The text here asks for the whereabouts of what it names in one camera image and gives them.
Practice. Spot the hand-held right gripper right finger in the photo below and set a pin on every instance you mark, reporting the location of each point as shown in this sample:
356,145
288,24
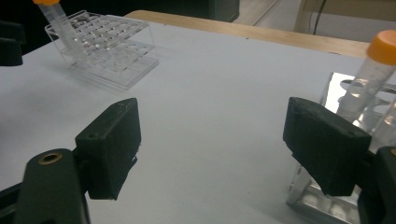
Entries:
327,149

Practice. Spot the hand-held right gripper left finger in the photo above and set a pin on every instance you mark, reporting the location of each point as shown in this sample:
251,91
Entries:
109,149

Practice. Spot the orange-capped clear tube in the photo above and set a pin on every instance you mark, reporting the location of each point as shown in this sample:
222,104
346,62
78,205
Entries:
62,28
367,81
387,124

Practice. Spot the clear grid tray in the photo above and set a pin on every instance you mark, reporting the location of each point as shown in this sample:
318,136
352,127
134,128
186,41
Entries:
311,199

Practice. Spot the clear acrylic tube rack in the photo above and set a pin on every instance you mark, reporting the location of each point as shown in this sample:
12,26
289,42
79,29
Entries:
118,49

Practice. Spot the wooden table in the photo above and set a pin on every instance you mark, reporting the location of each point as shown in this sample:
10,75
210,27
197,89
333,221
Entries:
249,32

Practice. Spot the metal floor strip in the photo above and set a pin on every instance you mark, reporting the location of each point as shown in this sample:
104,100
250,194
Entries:
266,12

